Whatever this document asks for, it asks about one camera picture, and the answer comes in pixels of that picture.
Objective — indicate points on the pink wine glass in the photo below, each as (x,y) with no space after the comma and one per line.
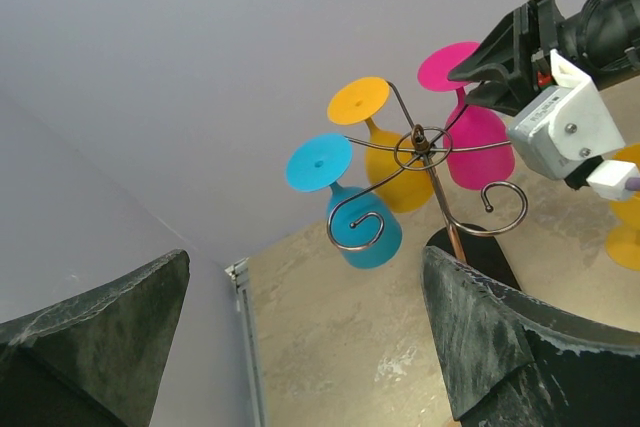
(476,135)

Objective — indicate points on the metal wine glass rack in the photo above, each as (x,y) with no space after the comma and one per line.
(476,247)

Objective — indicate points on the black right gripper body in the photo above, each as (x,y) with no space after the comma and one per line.
(536,33)

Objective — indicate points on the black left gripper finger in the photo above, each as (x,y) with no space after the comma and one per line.
(499,57)
(95,359)
(498,98)
(509,359)

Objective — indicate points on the yellow wine glass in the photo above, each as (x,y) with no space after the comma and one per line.
(390,167)
(622,242)

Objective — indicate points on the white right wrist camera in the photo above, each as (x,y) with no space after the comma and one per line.
(565,126)

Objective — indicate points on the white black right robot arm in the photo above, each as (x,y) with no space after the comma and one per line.
(602,39)

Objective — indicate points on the blue wine glass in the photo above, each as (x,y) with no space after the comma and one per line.
(368,233)

